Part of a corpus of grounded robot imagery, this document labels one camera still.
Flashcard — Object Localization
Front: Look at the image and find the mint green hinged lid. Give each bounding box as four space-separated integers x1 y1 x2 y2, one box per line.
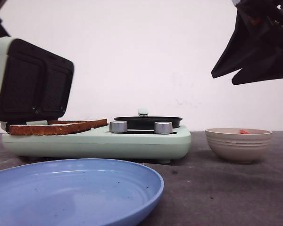
0 37 74 124

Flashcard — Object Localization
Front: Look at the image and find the black frying pan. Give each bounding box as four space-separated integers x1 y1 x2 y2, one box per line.
114 108 182 130

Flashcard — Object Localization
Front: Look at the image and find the mint green breakfast maker base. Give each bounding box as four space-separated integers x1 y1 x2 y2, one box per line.
1 125 191 163

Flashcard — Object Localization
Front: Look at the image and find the silver control knob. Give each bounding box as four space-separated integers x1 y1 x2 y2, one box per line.
109 121 127 133
154 121 173 135

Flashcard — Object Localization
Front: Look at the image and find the right silver control knob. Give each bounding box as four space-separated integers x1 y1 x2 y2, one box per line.
154 121 173 135

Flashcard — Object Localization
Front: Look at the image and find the bread slice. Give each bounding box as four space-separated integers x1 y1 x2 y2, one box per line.
8 120 96 136
47 119 108 128

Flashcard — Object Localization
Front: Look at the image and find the beige ribbed bowl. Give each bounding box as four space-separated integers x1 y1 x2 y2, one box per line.
205 128 273 163

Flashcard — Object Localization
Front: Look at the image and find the blue plate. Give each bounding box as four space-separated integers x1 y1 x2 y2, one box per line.
0 159 164 226

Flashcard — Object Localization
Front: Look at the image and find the pink cooked shrimp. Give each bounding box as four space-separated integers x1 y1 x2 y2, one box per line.
239 129 249 134

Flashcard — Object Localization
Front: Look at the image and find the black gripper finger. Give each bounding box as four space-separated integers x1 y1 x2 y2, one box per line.
232 48 283 85
211 15 274 78

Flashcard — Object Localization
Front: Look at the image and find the left silver control knob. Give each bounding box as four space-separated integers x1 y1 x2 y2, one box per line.
109 121 127 133

